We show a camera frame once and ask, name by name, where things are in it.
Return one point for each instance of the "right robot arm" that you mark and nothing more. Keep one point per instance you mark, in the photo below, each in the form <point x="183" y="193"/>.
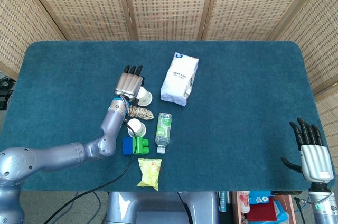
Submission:
<point x="323" y="208"/>

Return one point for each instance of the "white and red packet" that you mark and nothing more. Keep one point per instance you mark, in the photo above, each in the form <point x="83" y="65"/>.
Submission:
<point x="244" y="201"/>

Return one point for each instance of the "blue and white carton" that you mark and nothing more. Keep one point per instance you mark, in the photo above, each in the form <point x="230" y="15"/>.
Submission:
<point x="260" y="197"/>

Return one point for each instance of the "wooden shelf frame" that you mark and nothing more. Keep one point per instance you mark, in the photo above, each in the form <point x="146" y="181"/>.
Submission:
<point x="292" y="208"/>

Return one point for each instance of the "grey robot torso base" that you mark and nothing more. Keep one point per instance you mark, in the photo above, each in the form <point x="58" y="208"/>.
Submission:
<point x="158" y="208"/>

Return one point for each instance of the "yellow-green snack packet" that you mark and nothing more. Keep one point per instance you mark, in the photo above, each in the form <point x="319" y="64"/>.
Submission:
<point x="150" y="173"/>

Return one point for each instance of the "black floor device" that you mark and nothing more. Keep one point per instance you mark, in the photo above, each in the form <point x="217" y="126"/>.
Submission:
<point x="4" y="94"/>

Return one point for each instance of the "red box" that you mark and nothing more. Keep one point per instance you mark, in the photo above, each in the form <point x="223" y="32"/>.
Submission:
<point x="262" y="210"/>

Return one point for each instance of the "white paper bag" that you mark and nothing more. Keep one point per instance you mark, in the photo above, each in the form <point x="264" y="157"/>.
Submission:
<point x="178" y="78"/>

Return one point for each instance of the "light blue plastic bin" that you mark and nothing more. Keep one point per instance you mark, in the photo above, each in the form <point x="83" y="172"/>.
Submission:
<point x="281" y="212"/>

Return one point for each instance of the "blue felt table mat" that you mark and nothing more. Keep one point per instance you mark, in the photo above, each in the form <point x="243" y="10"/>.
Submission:
<point x="237" y="129"/>

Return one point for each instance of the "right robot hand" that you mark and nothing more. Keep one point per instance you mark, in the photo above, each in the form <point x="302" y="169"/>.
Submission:
<point x="315" y="163"/>

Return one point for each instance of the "wooden woven folding screen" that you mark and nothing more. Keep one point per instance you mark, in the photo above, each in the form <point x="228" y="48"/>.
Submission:
<point x="169" y="2"/>

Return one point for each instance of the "clear green-label water bottle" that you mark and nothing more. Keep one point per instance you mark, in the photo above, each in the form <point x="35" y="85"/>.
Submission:
<point x="163" y="129"/>

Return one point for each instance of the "blue toy building block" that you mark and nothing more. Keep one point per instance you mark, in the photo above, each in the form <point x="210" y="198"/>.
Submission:
<point x="128" y="147"/>

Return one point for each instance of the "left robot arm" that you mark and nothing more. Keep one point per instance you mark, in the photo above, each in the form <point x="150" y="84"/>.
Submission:
<point x="52" y="155"/>

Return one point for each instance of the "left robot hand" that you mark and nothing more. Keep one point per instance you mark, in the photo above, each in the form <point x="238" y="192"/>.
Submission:
<point x="128" y="84"/>

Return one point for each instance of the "green toy building block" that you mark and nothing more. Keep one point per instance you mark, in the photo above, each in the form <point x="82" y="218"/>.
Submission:
<point x="142" y="146"/>

